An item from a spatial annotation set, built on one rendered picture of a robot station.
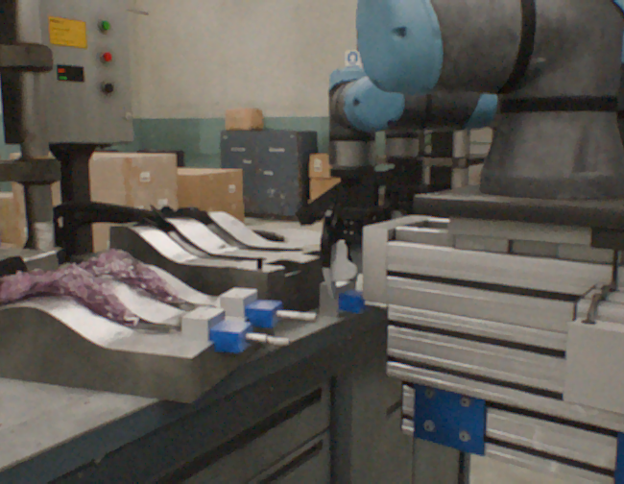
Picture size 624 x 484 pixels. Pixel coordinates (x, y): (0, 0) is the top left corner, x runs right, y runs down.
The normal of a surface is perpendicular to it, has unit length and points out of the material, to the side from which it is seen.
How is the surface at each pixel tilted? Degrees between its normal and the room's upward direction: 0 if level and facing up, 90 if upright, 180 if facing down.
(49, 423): 0
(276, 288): 90
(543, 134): 72
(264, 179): 90
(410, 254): 90
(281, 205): 90
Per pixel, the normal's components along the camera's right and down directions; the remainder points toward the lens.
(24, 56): 0.31, 0.16
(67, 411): 0.00, -0.99
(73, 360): -0.30, 0.16
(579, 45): 0.06, 0.25
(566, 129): -0.19, -0.14
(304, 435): 0.82, 0.10
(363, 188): -0.58, 0.14
